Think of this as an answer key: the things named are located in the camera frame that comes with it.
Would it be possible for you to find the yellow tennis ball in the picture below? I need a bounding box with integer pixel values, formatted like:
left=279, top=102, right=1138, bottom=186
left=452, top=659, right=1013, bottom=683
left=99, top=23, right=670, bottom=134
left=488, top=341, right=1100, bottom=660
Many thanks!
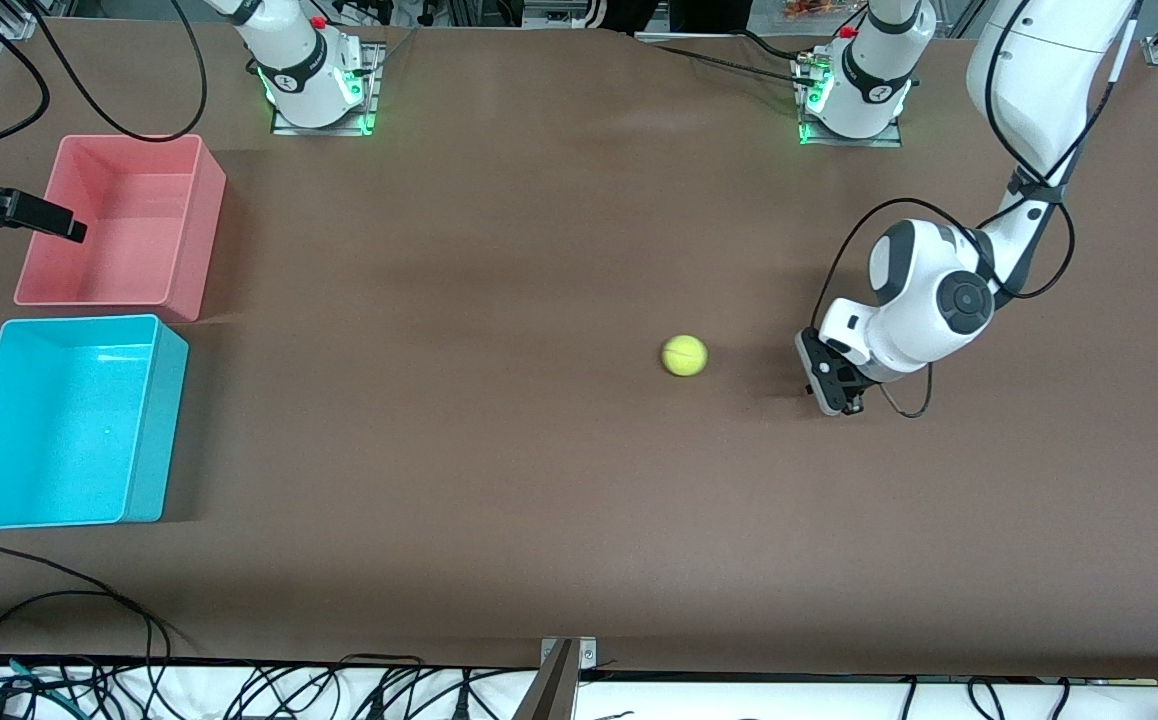
left=661, top=334, right=709, bottom=378

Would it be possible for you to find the pink plastic bin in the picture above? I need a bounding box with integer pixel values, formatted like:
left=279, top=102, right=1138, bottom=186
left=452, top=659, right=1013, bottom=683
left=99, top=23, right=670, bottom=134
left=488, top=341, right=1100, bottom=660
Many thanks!
left=14, top=134, right=228, bottom=323

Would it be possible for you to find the blue plastic bin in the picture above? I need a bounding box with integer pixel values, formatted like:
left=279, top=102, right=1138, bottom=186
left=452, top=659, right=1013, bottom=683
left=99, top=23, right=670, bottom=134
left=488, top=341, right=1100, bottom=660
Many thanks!
left=0, top=314, right=190, bottom=531

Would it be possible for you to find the grey aluminium profile bar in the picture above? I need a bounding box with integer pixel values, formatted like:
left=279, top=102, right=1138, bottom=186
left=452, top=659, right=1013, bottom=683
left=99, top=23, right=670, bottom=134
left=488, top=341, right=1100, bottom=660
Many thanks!
left=509, top=640, right=580, bottom=720

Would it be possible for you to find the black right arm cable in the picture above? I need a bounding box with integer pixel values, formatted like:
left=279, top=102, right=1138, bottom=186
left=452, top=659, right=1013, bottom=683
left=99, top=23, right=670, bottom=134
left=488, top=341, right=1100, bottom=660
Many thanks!
left=0, top=0, right=208, bottom=156

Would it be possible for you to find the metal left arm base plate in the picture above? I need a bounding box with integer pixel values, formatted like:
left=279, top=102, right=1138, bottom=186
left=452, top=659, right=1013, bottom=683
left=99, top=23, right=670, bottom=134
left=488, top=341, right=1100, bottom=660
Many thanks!
left=797, top=55, right=903, bottom=148

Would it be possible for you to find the short black table cable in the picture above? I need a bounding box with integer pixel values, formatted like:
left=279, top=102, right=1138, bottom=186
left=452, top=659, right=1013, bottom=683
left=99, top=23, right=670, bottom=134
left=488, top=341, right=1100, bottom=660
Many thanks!
left=734, top=28, right=820, bottom=63

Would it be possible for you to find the long black table cable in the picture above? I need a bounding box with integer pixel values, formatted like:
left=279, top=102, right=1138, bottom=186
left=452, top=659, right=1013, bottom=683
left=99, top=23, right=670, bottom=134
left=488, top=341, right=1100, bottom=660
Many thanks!
left=651, top=42, right=820, bottom=86

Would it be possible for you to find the long black loop cable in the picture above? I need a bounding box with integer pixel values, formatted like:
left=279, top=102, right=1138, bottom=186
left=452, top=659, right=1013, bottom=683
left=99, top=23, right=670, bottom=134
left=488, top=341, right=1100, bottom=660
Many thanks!
left=0, top=545, right=200, bottom=651

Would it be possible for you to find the small metal bracket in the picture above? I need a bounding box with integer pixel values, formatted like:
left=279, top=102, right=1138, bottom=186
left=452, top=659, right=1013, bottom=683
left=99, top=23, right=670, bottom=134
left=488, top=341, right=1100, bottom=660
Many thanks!
left=541, top=637, right=597, bottom=671

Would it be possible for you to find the arched black cable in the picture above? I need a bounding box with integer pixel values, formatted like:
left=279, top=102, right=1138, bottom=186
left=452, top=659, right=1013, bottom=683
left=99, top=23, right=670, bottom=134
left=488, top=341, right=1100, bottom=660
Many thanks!
left=0, top=590, right=172, bottom=701

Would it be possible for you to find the teal cable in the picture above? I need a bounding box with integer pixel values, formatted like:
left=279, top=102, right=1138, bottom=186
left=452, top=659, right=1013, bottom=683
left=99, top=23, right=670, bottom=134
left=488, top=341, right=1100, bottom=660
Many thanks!
left=0, top=650, right=75, bottom=716

